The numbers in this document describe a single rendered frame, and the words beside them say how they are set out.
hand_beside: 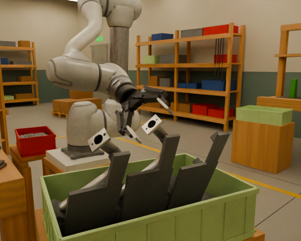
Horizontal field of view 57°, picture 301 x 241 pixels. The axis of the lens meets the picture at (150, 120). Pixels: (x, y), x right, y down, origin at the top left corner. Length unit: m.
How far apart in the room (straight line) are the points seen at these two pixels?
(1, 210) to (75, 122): 0.50
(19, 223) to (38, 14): 10.60
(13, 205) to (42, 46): 10.41
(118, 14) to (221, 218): 1.05
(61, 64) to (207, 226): 0.68
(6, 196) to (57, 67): 0.57
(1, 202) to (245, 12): 6.00
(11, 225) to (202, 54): 6.32
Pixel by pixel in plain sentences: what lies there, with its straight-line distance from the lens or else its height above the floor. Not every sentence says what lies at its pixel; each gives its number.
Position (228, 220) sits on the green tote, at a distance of 0.93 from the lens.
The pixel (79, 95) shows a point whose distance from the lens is 8.30.
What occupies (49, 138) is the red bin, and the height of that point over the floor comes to 0.90.
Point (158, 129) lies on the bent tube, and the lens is 0.78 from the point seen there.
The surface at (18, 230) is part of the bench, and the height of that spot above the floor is 0.68.
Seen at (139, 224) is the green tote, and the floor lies 0.95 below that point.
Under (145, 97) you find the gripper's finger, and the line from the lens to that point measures 0.88.
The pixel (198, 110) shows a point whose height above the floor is 0.37.
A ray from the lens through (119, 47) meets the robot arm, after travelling 1.48.
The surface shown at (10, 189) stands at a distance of 1.26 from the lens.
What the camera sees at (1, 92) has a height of 0.98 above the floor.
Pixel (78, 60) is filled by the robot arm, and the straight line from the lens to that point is 1.00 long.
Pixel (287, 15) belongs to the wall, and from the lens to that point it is 6.16.
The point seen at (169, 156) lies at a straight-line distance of 0.82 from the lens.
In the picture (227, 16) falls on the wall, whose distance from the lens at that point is 6.81.
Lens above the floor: 1.33
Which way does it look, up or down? 11 degrees down
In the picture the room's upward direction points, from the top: straight up
